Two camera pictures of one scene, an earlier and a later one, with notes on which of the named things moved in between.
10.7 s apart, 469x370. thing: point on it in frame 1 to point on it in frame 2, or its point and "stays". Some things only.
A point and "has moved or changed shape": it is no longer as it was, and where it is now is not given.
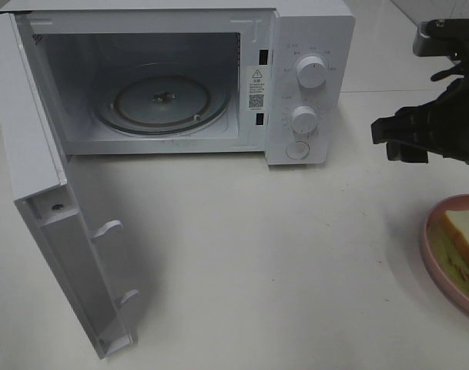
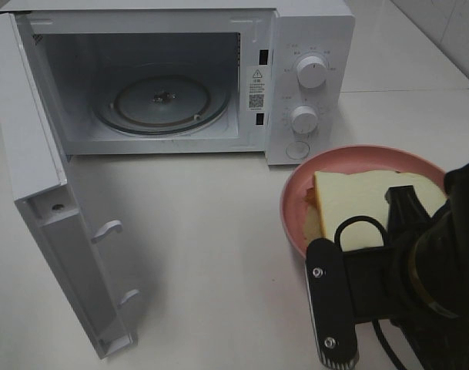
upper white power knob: (311, 72) stays
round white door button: (297, 149) stays
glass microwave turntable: (160, 99) stays
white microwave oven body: (196, 77) stays
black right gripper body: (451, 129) to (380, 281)
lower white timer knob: (304, 119) stays
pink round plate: (456, 203) has moved or changed shape
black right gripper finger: (400, 126) to (405, 209)
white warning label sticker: (259, 88) stays
